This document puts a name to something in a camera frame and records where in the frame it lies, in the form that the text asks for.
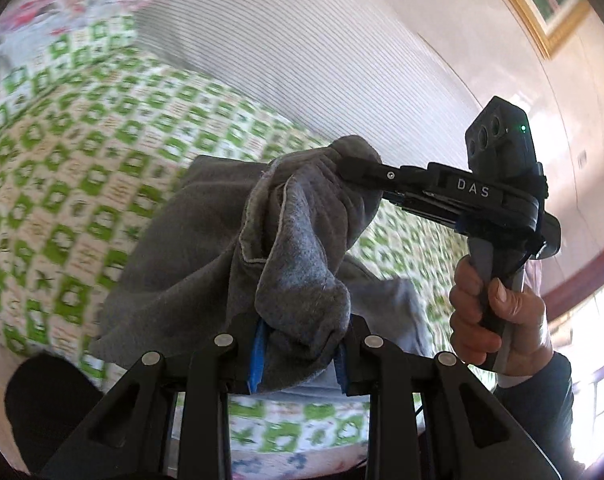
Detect person's right hand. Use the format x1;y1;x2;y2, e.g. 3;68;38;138
449;256;554;377

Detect white striped headboard cushion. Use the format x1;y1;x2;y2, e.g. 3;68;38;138
137;0;479;168

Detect person's right forearm dark sleeve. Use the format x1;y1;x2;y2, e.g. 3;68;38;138
494;352;583;479

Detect green white patterned bedsheet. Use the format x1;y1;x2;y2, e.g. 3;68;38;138
0;16;479;466

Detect grey sweat pants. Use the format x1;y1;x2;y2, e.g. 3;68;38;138
90;136;433;403

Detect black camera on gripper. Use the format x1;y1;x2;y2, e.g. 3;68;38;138
465;96;543;181

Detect person's black trouser leg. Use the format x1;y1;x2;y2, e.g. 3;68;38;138
4;352;103;474

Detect floral pink pillow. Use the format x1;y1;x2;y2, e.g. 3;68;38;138
0;0;153;80

